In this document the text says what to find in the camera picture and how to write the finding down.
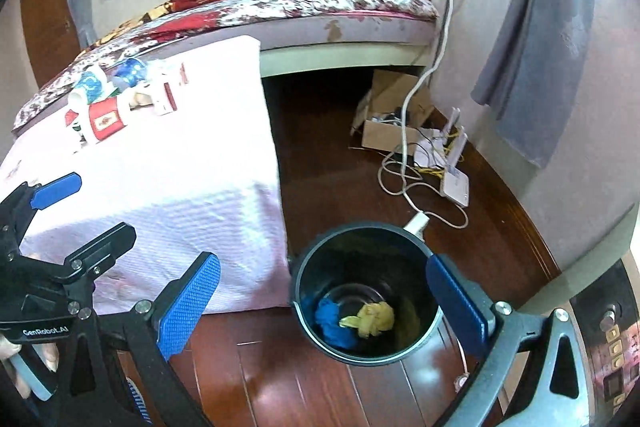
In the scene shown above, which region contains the blue patterned paper cup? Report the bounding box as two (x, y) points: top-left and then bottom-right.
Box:
(67, 65), (107, 113)

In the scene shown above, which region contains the blue crumpled trash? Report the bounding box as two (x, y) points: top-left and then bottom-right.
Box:
(314, 298), (358, 350)

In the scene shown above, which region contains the yellow crumpled trash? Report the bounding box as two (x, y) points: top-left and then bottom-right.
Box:
(338, 301), (395, 339)

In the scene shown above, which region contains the black round trash bin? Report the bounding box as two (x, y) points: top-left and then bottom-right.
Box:
(290, 222), (442, 367)

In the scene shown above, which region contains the person's left hand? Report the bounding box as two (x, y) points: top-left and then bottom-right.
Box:
(0, 336), (60, 402)

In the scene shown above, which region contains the beige cabinet with drawer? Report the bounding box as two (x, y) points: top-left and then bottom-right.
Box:
(521, 213), (639, 426)

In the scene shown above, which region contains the pink white tablecloth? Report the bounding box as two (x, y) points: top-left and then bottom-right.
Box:
(1, 36), (290, 313)

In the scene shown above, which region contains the small blue plastic cup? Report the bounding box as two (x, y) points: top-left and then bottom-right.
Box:
(112, 57), (148, 92)

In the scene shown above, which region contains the brown wooden door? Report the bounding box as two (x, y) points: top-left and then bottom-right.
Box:
(21, 0), (80, 88)

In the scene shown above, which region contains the white power strip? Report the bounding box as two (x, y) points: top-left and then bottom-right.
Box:
(404, 211), (430, 239)

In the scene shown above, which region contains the white wifi router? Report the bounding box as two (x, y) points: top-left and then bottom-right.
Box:
(439, 107), (470, 208)

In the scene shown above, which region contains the white modem box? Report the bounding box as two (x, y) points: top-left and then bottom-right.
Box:
(413, 129), (447, 169)

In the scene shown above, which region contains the cardboard box on floor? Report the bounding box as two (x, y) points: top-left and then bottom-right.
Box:
(350, 69), (434, 156)

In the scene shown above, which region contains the grey hanging cloth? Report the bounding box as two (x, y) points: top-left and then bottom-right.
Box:
(472, 0), (594, 168)

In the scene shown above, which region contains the bed with floral mattress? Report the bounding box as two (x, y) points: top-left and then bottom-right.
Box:
(12, 0), (438, 135)

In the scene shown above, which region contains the white power cable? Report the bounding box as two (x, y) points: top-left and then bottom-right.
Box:
(376, 0), (471, 230)

